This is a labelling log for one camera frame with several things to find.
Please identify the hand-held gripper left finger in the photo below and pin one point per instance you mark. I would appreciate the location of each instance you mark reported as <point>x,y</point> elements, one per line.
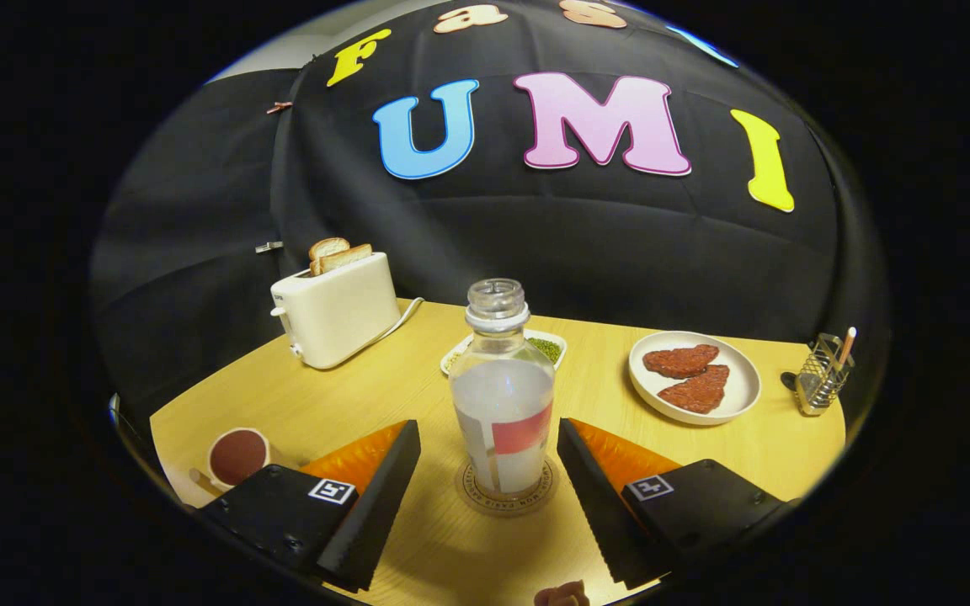
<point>375,513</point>

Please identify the red meat patty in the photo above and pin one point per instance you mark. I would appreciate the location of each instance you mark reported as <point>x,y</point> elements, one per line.
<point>695,391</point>
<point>679,360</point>

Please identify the pink clip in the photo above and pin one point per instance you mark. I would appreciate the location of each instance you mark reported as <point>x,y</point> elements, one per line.
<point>279,107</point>

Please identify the small black object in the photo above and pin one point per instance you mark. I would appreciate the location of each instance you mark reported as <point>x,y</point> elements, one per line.
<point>789,380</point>

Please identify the clear plastic juice bottle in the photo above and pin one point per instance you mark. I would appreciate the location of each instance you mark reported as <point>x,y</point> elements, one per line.
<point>502,421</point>

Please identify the black backdrop cloth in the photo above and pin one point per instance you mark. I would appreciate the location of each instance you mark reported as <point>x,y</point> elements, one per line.
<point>578,244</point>

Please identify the white round plate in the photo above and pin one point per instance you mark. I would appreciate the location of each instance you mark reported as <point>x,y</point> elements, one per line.
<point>739,387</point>

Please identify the round wooden coaster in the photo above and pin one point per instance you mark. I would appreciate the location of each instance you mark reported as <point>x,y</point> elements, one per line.
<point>529,503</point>

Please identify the silver clip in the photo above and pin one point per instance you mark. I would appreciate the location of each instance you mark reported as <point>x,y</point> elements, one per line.
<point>269,247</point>

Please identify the toast slice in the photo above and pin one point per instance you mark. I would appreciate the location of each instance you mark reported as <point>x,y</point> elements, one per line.
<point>327,247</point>
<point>346,257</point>

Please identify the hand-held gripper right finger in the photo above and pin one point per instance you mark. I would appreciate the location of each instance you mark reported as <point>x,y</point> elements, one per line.
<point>599,505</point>

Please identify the wooden table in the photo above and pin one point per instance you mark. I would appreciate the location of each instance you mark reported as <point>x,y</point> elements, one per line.
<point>418,387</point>

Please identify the white toaster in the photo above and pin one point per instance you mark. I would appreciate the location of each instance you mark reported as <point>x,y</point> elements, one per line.
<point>342,311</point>

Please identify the white divided grain dish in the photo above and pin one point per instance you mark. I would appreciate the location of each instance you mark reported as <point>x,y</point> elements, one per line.
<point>548,347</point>

